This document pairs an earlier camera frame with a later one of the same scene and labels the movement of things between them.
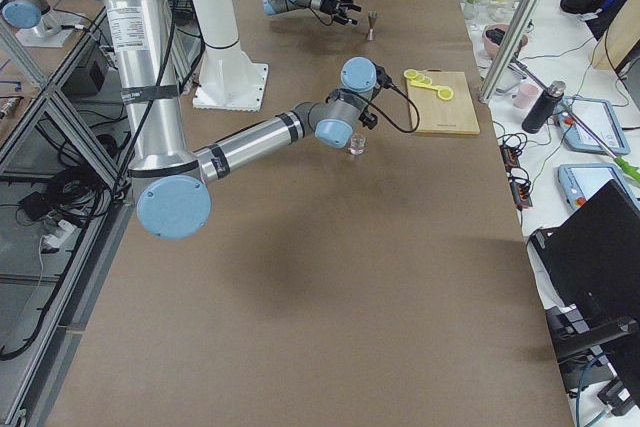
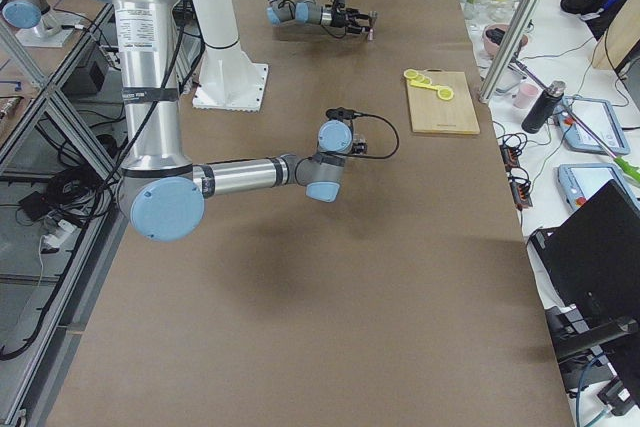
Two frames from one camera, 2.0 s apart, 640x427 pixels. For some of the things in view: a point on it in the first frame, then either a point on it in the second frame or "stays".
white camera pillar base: [226, 78] stays
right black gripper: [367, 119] -> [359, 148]
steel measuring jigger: [372, 15] stays
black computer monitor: [592, 258] stays
